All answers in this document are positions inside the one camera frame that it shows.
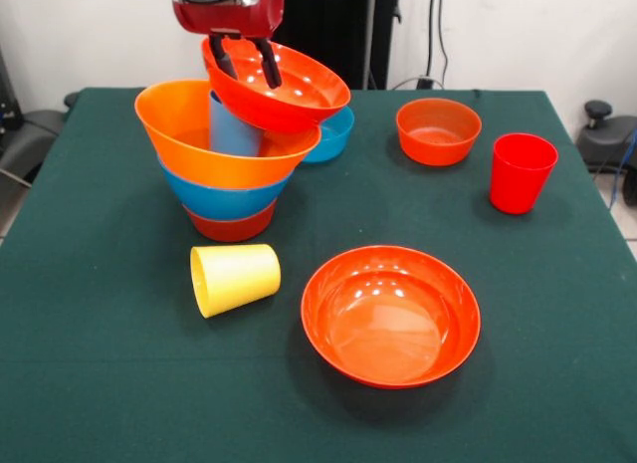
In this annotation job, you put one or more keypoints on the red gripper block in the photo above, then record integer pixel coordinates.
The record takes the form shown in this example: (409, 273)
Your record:
(229, 17)

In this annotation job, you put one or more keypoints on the wide red-orange bowl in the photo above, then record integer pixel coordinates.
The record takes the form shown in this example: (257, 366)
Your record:
(390, 323)
(298, 99)

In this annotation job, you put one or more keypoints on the blue cup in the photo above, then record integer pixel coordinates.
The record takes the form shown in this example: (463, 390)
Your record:
(231, 134)

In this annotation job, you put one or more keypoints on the large orange bowl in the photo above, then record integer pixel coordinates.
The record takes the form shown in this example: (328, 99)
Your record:
(174, 129)

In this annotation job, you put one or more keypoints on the large blue bowl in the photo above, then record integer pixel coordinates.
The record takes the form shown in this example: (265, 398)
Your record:
(224, 201)

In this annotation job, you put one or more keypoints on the small red-orange bowl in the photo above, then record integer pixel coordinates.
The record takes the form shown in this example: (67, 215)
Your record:
(234, 229)
(438, 134)

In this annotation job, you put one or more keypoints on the yellow cup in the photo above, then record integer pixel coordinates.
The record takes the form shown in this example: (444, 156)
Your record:
(239, 279)

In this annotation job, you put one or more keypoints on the red cup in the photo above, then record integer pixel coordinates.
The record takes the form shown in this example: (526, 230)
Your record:
(520, 184)

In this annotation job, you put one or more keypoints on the small blue bowl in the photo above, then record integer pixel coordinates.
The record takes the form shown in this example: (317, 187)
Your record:
(333, 139)

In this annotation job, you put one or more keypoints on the dark green tablecloth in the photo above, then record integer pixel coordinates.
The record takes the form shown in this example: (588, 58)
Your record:
(547, 358)

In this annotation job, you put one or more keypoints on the black pedestal leg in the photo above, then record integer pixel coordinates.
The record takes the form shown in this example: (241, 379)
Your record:
(30, 134)
(604, 144)

